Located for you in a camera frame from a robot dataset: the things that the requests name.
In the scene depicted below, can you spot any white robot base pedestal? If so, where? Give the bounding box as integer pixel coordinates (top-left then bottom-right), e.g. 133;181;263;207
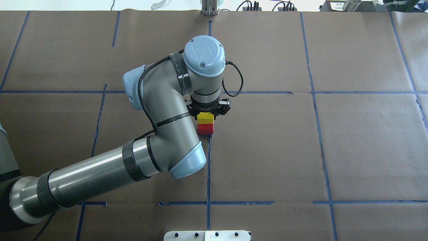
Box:
163;230;252;241

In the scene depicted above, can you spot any dark equipment box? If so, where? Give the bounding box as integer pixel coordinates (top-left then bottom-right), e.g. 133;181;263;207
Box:
319;0;388;12

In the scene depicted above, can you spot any red wooden block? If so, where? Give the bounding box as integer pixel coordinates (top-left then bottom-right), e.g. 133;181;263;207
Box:
197;123;214;136

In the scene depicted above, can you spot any black power strip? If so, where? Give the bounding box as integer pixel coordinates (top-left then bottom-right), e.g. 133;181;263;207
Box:
272;0;298;12
236;0;262;12

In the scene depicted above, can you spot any brown paper table cover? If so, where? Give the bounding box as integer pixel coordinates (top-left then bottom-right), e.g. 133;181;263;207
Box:
1;9;427;241

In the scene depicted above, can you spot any black power strip right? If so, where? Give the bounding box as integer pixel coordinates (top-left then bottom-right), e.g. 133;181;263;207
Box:
272;0;298;12

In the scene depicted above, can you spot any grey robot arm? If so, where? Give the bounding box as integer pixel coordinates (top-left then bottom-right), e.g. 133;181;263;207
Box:
1;35;230;231

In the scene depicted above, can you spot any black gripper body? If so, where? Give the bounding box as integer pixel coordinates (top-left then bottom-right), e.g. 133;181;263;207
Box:
187;98;231;120

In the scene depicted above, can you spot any black power strip left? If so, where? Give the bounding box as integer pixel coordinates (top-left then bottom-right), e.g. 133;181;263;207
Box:
236;0;262;12

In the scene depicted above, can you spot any yellow wooden block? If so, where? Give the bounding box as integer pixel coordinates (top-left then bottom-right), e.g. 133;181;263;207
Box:
197;112;214;125

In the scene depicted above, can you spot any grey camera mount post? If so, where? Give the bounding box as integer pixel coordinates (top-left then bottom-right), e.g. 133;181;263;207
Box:
201;0;219;16

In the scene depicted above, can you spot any clear plastic hook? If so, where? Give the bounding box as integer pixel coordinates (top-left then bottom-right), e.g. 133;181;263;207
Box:
151;0;166;10

